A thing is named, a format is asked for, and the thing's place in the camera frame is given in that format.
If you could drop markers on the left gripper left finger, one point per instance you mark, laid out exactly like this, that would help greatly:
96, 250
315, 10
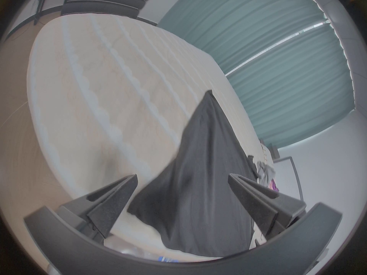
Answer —
111, 208

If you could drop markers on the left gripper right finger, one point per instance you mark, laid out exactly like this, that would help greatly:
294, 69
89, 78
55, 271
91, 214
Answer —
266, 208

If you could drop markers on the black T-shirt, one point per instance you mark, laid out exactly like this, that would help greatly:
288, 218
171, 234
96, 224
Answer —
200, 182

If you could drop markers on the bed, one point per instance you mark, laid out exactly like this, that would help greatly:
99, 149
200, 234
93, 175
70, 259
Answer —
100, 96

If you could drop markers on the grey garment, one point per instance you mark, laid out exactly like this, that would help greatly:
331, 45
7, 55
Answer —
265, 173

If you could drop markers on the white printed pillow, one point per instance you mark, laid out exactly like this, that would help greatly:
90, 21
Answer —
266, 153

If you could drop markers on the grey bedside table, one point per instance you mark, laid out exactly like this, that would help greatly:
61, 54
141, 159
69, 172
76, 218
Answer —
275, 152

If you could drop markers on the blue-green curtain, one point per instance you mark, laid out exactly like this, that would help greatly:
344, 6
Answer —
235, 16
295, 90

